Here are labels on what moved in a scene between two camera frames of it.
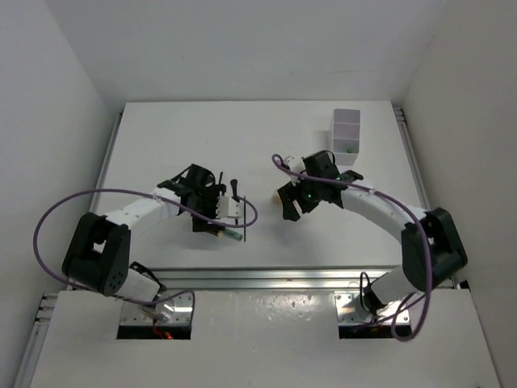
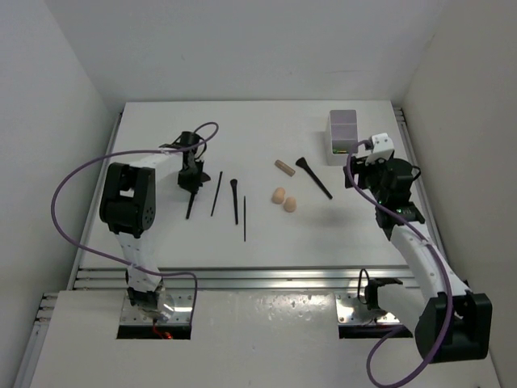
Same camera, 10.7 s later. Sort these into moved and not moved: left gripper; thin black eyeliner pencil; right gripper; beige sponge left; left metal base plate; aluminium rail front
Moved: left gripper; right gripper
Not moved: aluminium rail front; beige sponge left; left metal base plate; thin black eyeliner pencil
